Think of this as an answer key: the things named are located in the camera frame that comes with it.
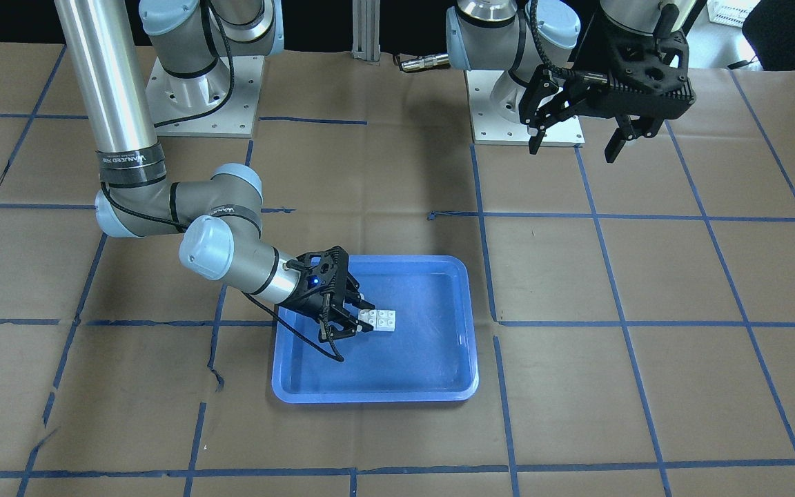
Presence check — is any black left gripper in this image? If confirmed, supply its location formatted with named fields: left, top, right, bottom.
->
left=518, top=14, right=696, bottom=164

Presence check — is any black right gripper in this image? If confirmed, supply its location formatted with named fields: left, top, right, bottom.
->
left=280, top=246, right=375, bottom=343

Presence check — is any white building block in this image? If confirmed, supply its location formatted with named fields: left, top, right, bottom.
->
left=371, top=309, right=397, bottom=333
left=357, top=309, right=380, bottom=331

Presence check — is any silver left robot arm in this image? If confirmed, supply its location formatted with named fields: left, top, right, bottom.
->
left=446, top=1, right=696, bottom=163

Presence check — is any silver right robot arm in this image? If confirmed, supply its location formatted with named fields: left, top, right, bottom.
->
left=55, top=1, right=373, bottom=343

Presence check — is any blue plastic tray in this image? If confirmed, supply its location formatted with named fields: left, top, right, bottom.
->
left=271, top=255, right=479, bottom=404

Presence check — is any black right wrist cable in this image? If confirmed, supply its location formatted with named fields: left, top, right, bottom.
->
left=242, top=293, right=345, bottom=363

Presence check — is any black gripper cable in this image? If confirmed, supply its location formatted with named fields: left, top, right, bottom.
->
left=523, top=0, right=578, bottom=80

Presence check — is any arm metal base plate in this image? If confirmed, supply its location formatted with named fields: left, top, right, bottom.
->
left=464, top=66, right=585, bottom=148
left=146, top=56, right=267, bottom=139

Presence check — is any silver cable connector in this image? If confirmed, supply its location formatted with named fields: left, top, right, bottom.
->
left=392, top=53, right=451, bottom=75

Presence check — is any aluminium frame post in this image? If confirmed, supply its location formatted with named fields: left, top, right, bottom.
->
left=351, top=0, right=381, bottom=66

